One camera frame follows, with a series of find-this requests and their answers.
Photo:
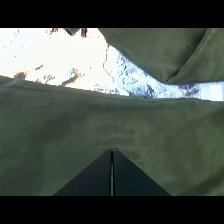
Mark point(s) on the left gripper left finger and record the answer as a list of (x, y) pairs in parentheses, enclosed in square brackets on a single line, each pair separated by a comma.
[(95, 181)]

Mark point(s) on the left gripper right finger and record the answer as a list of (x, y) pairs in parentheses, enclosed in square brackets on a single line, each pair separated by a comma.
[(131, 181)]

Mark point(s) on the dark green pants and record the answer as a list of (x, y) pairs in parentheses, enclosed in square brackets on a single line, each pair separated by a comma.
[(100, 126)]

